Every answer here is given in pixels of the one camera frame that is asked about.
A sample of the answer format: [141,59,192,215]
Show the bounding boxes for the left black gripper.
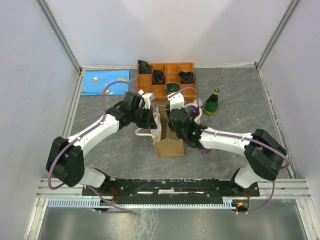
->
[131,105,158,130]

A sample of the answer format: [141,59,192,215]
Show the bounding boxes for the purple fanta can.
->
[189,98,204,117]
[199,148,211,154]

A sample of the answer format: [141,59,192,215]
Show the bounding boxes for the green bottle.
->
[204,88,220,115]

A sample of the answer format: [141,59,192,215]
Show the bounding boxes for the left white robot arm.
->
[45,90,157,195]

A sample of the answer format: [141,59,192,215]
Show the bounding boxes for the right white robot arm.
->
[165,105,287,196]

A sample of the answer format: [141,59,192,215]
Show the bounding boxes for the rolled dark tie front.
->
[165,83,180,96]

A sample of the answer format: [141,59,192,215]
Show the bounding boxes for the rolled dark tie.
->
[152,69,165,85]
[165,83,180,96]
[178,71,196,84]

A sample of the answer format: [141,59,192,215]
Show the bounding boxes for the rolled dark tie right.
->
[178,71,196,84]

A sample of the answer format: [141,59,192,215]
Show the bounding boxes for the rolled dark tie middle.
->
[152,69,165,85]

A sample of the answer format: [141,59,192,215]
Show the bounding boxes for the orange wooden divided tray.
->
[136,62,197,103]

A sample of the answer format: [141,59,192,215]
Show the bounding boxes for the rolled dark tie corner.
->
[137,60,152,75]

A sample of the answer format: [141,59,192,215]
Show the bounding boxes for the blue patterned cloth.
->
[81,70,130,96]

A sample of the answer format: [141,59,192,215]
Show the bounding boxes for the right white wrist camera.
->
[167,93,185,111]

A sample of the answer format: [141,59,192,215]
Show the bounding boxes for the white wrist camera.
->
[167,93,185,111]
[137,89,155,109]

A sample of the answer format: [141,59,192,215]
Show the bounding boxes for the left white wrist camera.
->
[137,89,155,109]

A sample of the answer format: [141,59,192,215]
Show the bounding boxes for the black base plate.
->
[96,178,260,203]

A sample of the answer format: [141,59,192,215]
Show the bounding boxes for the blue slotted cable duct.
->
[47,194,250,210]

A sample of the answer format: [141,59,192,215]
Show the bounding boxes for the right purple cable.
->
[166,86,291,215]

